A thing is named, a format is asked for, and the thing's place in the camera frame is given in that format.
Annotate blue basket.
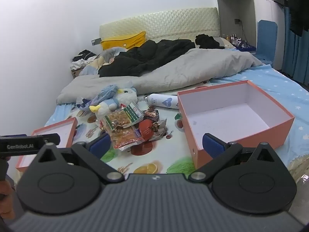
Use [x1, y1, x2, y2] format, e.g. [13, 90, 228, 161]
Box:
[235, 45, 257, 53]

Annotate pink box lid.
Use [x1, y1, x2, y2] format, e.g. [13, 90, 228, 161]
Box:
[16, 117, 78, 172]

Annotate blue curtain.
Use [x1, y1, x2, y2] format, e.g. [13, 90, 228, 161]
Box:
[281, 6, 309, 90]

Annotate white penguin plush toy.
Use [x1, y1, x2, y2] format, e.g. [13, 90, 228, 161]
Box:
[89, 81, 138, 122]

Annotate blue yellow patterned blanket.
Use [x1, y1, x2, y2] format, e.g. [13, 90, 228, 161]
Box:
[80, 47, 129, 77]

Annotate pile of clothes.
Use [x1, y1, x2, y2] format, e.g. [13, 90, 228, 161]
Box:
[70, 49, 97, 71]

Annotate row of small bottles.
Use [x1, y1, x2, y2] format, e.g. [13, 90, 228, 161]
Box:
[221, 32, 250, 48]

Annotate black jacket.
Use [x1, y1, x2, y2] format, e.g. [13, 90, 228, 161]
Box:
[98, 39, 196, 78]

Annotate pink cardboard box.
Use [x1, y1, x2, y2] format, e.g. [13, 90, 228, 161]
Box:
[177, 80, 295, 170]

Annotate grey blanket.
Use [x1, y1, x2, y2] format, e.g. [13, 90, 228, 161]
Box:
[57, 47, 263, 106]

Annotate person's left hand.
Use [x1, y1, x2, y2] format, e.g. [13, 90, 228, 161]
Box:
[0, 181, 12, 201]

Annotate hanging dark clothes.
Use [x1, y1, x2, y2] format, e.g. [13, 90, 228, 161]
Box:
[269, 0, 309, 37]

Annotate grey white pillow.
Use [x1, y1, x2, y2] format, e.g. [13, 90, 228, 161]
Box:
[212, 37, 236, 49]

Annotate brown shiny snack packet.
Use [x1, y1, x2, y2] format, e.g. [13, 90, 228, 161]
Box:
[144, 109, 160, 123]

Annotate clear peanut snack packet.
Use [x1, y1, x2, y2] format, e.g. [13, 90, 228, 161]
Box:
[110, 125, 143, 151]

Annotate red snack packet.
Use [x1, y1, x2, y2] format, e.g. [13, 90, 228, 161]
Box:
[138, 120, 155, 141]

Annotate yellow pillow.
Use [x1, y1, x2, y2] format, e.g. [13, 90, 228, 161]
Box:
[100, 31, 147, 51]

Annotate silver snack wrapper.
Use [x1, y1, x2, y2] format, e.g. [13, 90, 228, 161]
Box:
[151, 118, 168, 141]

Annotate black cloth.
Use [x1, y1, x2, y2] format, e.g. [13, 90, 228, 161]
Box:
[195, 34, 225, 50]

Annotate cream quilted headboard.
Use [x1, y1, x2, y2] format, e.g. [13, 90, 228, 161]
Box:
[99, 7, 221, 44]

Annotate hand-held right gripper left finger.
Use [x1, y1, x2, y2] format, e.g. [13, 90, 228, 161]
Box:
[29, 133, 125, 184]

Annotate clear green-label snack packet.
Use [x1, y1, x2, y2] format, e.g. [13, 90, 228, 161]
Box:
[104, 101, 144, 129]

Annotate fruit print mat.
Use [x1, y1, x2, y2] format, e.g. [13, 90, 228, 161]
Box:
[45, 84, 201, 175]

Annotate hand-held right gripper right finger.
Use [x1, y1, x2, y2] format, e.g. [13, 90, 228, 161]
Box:
[188, 133, 289, 183]

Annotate blue star bed sheet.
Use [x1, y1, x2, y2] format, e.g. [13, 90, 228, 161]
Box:
[208, 47, 309, 172]

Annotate white spray can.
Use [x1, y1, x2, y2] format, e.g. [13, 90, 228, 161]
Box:
[144, 93, 180, 111]

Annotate blue padded board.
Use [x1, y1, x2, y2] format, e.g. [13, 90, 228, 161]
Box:
[256, 20, 278, 65]

